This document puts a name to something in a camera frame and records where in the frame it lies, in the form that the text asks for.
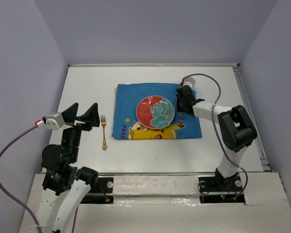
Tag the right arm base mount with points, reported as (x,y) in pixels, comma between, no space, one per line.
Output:
(211,193)

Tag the red and teal plate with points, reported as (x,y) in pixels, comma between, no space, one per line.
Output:
(155,112)

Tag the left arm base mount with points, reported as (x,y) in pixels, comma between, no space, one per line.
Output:
(102,193)

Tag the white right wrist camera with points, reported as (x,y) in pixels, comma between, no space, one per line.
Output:
(189,82)

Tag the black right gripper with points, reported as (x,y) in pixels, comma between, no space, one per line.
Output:
(179,108)

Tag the gold spoon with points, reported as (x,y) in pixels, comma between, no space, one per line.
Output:
(181,122)

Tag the blue Pikachu placemat cloth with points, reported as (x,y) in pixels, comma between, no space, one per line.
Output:
(126,125)

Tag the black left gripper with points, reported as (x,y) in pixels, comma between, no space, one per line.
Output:
(91,116)

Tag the gold fork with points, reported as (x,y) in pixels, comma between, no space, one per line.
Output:
(103,124)

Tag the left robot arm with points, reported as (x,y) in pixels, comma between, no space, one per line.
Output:
(64,186)

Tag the light blue ceramic mug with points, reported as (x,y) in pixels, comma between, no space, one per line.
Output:
(193,89)

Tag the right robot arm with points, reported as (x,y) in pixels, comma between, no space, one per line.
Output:
(233,127)

